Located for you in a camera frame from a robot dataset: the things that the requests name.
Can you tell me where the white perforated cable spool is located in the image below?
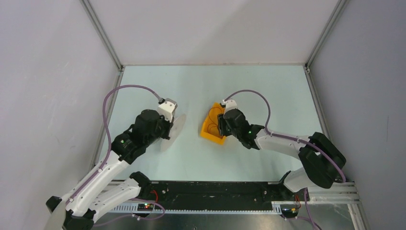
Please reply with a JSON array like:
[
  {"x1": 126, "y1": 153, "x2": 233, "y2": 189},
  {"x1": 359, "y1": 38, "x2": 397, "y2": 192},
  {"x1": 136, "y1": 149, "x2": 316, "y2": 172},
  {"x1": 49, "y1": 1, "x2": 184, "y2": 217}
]
[{"x1": 160, "y1": 114, "x2": 187, "y2": 152}]

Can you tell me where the thin red wire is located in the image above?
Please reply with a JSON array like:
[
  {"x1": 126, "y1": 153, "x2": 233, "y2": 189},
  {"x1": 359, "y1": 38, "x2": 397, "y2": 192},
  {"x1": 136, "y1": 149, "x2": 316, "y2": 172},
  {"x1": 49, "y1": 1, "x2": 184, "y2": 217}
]
[{"x1": 207, "y1": 107, "x2": 224, "y2": 135}]

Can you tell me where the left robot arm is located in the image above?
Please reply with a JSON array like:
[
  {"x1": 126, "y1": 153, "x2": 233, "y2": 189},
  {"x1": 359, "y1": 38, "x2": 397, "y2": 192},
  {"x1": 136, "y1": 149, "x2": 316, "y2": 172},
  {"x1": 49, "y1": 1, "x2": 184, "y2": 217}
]
[{"x1": 45, "y1": 109, "x2": 186, "y2": 230}]

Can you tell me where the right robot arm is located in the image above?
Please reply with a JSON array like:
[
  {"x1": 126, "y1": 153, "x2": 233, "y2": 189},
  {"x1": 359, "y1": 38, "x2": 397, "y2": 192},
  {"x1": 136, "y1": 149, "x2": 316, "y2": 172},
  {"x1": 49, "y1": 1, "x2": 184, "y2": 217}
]
[{"x1": 217, "y1": 109, "x2": 347, "y2": 200}]

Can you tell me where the orange plastic bin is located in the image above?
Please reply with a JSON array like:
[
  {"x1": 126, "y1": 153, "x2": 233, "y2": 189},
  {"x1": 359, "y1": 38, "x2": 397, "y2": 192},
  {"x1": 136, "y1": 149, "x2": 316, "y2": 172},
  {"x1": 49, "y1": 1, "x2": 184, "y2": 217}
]
[{"x1": 200, "y1": 103, "x2": 226, "y2": 145}]

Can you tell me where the left controller board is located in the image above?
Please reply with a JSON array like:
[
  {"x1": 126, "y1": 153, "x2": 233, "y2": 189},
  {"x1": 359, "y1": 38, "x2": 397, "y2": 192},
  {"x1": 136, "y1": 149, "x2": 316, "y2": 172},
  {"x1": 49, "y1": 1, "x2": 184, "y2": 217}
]
[{"x1": 137, "y1": 203, "x2": 154, "y2": 212}]

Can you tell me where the controller board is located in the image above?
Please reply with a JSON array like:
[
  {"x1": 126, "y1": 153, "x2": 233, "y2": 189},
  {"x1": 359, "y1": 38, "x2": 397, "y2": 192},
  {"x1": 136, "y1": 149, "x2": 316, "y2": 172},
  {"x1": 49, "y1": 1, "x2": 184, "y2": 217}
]
[
  {"x1": 137, "y1": 203, "x2": 154, "y2": 212},
  {"x1": 281, "y1": 206, "x2": 300, "y2": 219}
]

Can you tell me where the right controller board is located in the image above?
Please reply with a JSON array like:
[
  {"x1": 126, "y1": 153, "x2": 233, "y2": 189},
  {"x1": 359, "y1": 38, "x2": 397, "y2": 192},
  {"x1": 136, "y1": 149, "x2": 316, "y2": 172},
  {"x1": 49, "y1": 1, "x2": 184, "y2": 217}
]
[{"x1": 281, "y1": 206, "x2": 300, "y2": 219}]

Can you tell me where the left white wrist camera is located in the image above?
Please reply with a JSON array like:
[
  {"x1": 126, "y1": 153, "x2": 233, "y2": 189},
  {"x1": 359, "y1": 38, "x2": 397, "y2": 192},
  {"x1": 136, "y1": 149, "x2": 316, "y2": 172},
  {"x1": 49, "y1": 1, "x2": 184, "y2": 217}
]
[{"x1": 157, "y1": 98, "x2": 178, "y2": 123}]

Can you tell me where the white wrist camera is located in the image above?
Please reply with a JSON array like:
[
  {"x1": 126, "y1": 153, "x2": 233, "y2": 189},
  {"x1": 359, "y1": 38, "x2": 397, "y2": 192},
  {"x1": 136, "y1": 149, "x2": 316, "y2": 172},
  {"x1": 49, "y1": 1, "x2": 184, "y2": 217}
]
[
  {"x1": 220, "y1": 99, "x2": 238, "y2": 114},
  {"x1": 157, "y1": 98, "x2": 178, "y2": 123}
]

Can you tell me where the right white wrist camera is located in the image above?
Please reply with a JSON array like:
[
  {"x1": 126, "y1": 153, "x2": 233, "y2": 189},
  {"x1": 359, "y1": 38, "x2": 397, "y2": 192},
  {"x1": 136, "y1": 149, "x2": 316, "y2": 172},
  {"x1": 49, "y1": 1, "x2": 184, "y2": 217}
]
[{"x1": 220, "y1": 99, "x2": 238, "y2": 114}]

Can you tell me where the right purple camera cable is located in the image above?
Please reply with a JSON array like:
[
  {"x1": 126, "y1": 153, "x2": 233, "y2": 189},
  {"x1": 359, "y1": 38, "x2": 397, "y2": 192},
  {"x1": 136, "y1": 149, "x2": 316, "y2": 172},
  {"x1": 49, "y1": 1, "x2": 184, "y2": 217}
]
[{"x1": 224, "y1": 89, "x2": 347, "y2": 184}]

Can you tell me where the purple camera cable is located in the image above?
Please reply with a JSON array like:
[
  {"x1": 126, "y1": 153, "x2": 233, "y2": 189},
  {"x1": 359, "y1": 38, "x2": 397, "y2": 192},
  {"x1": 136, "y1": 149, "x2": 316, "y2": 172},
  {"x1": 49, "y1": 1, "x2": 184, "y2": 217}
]
[
  {"x1": 224, "y1": 89, "x2": 347, "y2": 184},
  {"x1": 65, "y1": 84, "x2": 164, "y2": 204}
]

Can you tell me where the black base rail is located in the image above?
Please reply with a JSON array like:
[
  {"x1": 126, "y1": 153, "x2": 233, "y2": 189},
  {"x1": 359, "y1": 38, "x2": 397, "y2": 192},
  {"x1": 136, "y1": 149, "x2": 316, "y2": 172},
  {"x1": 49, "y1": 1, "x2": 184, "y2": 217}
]
[{"x1": 137, "y1": 181, "x2": 306, "y2": 211}]

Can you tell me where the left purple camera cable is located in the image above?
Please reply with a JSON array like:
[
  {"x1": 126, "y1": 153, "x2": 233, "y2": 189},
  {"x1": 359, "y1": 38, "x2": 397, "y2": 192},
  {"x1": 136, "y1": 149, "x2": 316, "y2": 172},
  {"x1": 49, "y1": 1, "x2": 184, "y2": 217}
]
[{"x1": 65, "y1": 84, "x2": 164, "y2": 204}]

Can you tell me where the aluminium frame post left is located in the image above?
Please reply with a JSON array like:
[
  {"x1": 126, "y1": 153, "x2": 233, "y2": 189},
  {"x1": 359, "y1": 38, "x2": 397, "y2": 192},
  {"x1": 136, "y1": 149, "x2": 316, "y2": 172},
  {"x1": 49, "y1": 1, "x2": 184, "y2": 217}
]
[{"x1": 80, "y1": 0, "x2": 124, "y2": 72}]

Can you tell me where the aluminium frame post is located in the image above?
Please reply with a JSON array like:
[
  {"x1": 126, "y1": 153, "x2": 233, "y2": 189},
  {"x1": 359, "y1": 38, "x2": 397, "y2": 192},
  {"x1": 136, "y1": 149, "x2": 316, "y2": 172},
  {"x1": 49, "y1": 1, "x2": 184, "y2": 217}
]
[
  {"x1": 305, "y1": 0, "x2": 349, "y2": 72},
  {"x1": 80, "y1": 0, "x2": 124, "y2": 72}
]

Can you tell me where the aluminium frame post right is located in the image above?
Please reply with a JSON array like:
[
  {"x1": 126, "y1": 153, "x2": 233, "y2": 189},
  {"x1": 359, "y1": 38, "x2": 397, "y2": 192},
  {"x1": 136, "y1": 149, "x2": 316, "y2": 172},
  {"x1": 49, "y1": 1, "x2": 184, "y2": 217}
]
[{"x1": 305, "y1": 0, "x2": 349, "y2": 72}]

